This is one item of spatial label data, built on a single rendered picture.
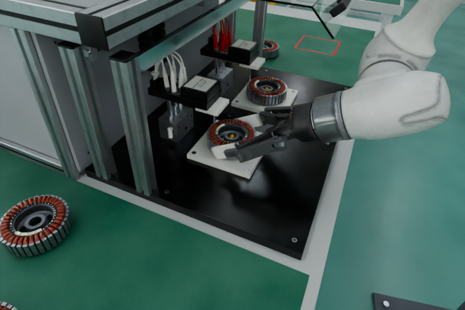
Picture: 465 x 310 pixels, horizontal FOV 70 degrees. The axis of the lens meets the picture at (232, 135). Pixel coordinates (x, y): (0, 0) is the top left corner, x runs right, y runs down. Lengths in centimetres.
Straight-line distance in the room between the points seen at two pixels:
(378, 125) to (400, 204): 134
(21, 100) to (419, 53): 74
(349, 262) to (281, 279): 100
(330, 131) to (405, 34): 22
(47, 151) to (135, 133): 28
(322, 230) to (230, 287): 21
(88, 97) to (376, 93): 48
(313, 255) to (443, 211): 141
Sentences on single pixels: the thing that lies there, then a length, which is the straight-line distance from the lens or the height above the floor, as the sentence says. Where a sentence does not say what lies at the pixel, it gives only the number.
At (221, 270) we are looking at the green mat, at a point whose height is 75.
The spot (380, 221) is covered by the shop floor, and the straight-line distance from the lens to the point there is 178.
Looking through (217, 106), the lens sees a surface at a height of 88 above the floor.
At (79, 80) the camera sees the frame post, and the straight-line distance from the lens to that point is 59.
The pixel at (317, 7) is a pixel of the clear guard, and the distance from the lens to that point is 76.
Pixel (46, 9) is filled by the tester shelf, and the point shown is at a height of 111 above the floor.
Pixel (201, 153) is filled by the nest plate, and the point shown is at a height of 78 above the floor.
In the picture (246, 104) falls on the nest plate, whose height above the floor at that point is 78.
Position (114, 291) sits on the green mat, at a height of 75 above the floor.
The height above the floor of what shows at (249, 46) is 92.
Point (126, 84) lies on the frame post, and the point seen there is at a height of 101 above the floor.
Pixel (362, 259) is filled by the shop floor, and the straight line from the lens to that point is 161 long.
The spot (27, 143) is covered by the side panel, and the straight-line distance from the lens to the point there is 85.
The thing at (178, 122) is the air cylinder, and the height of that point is 82.
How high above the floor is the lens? 126
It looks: 37 degrees down
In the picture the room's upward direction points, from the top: 3 degrees clockwise
